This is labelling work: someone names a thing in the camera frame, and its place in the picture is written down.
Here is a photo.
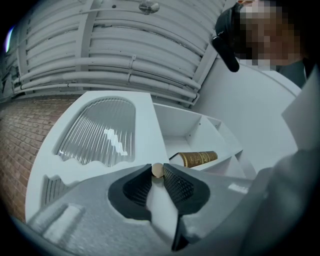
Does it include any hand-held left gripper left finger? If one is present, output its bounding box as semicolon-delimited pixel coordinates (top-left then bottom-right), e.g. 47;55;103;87
24;163;176;256

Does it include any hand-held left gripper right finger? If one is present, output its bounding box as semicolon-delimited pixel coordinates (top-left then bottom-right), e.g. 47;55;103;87
162;162;254;251

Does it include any round wooden door knob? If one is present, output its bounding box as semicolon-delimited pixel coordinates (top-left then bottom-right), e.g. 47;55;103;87
151;162;165;179

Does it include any white cabinet door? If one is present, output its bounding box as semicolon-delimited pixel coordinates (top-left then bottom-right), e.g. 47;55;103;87
24;90;171;222

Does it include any white cabinet with glass door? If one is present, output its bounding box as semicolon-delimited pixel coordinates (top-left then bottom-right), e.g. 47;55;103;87
24;90;258;226

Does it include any gold-brown book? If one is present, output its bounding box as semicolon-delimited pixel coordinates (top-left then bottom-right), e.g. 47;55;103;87
169;150;219;169

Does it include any bundle of white ceiling pipes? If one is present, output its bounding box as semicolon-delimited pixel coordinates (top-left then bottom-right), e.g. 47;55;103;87
11;7;218;107

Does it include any person's head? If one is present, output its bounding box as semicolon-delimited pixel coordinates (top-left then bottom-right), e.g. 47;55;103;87
214;0;320;68

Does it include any round ceiling fixture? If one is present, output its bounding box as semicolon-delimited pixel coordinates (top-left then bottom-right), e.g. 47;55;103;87
138;0;161;15

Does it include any black head-mounted camera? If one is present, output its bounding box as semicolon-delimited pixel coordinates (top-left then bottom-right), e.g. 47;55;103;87
212;3;241;73

